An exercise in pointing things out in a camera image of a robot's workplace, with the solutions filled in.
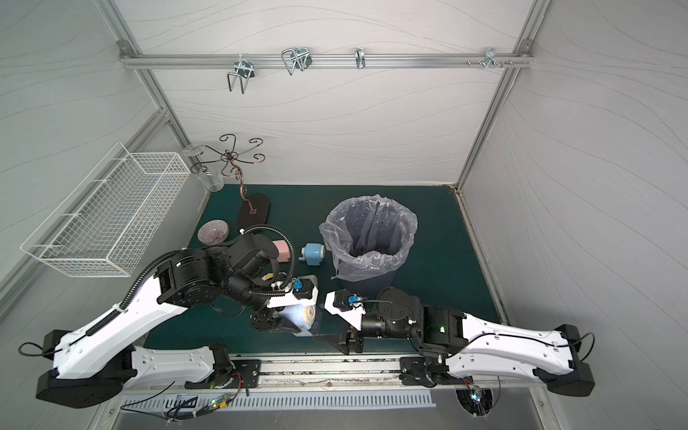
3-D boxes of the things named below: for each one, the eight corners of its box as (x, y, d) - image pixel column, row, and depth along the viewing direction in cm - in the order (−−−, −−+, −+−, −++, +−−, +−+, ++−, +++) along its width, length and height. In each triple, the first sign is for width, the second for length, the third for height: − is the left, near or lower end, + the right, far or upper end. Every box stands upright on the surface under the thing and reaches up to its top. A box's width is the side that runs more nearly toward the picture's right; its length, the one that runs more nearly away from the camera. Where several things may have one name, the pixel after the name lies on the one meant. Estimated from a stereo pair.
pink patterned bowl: (197, 245, 101) (192, 240, 98) (206, 225, 107) (202, 219, 104) (224, 245, 101) (220, 240, 98) (231, 225, 107) (228, 219, 104)
